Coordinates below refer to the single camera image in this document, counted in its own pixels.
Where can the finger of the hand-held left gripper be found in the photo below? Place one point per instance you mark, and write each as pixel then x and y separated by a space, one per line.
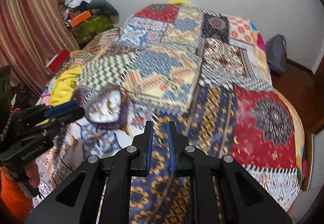
pixel 63 109
pixel 52 126

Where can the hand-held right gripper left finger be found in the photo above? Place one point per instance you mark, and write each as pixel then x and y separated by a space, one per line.
pixel 149 148

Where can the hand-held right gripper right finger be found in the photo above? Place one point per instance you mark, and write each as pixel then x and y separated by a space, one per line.
pixel 172 148

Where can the purple heart-shaped jewelry box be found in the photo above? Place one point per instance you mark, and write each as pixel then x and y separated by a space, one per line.
pixel 121 118

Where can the person's left hand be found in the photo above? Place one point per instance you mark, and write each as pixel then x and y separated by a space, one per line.
pixel 33 172

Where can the yellow cloth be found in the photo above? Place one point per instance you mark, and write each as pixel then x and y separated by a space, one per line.
pixel 66 84

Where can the red and white box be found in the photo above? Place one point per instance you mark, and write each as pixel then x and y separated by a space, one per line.
pixel 58 60

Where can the patchwork patterned blanket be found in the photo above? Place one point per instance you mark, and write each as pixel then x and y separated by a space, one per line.
pixel 215 112

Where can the green patterned cloth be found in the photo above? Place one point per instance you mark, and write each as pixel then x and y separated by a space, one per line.
pixel 92 27

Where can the orange box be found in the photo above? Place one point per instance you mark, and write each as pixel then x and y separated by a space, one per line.
pixel 80 18

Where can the striped brown curtain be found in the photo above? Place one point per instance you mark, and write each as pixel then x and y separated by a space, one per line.
pixel 30 11

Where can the grey garment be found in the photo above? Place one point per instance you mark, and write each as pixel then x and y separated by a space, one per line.
pixel 105 8

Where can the floral bedsheet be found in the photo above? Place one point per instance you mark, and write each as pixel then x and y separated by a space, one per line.
pixel 260 41

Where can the dark backpack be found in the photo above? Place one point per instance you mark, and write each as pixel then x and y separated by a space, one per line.
pixel 276 54

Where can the yellow plush toy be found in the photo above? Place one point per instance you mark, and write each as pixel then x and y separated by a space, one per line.
pixel 179 1

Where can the wooden bed frame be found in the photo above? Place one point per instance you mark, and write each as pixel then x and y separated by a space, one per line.
pixel 307 163

